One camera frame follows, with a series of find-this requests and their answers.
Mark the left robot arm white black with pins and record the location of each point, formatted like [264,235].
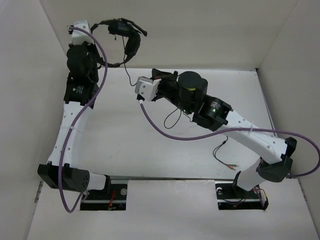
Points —
[61,169]

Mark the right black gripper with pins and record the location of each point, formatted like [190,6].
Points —
[157,74]

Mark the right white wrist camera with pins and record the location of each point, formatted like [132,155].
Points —
[146,88]

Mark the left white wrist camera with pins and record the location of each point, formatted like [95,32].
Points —
[79,37]

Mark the black headphones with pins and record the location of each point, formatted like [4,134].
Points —
[130,33]

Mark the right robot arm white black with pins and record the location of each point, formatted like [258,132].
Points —
[188,92]

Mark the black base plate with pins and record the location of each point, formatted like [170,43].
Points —
[115,200]
[230,199]

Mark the front aluminium rail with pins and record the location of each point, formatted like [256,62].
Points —
[118,177]

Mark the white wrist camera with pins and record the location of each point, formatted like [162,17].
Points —
[146,88]
[79,37]

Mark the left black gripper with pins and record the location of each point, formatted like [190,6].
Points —
[93,47]

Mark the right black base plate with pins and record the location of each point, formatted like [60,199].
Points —
[230,199]

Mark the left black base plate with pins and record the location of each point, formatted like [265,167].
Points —
[115,200]

